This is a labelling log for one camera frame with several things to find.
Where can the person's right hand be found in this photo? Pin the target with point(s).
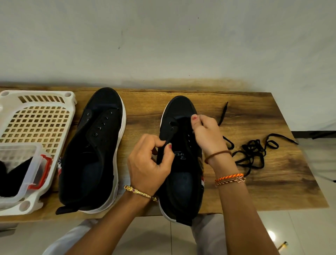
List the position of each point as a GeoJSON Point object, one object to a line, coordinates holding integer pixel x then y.
{"type": "Point", "coordinates": [210, 136]}

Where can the person's right forearm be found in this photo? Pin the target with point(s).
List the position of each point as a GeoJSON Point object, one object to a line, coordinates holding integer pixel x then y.
{"type": "Point", "coordinates": [246, 220]}

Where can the black tripod stand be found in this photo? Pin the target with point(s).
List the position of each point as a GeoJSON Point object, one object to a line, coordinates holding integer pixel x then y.
{"type": "Point", "coordinates": [328, 135]}

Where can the black sneaker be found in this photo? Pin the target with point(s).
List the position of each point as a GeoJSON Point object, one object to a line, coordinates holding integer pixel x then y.
{"type": "Point", "coordinates": [181, 189]}
{"type": "Point", "coordinates": [89, 163]}

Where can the white plastic lattice basket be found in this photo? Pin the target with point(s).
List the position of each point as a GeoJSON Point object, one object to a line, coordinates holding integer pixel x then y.
{"type": "Point", "coordinates": [34, 123]}

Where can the person's left hand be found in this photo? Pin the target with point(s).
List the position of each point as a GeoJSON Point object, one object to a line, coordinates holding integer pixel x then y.
{"type": "Point", "coordinates": [147, 168]}

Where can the black shoelace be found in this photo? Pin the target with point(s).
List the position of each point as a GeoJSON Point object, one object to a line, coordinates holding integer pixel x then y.
{"type": "Point", "coordinates": [223, 113]}
{"type": "Point", "coordinates": [257, 152]}

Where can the black rolled band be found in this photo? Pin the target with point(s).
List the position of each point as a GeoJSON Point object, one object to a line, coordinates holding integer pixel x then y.
{"type": "Point", "coordinates": [14, 178]}

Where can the white box under table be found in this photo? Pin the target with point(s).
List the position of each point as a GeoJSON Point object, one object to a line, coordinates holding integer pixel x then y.
{"type": "Point", "coordinates": [8, 227]}

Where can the person's left forearm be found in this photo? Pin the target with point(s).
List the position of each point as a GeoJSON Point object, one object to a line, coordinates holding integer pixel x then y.
{"type": "Point", "coordinates": [110, 228]}

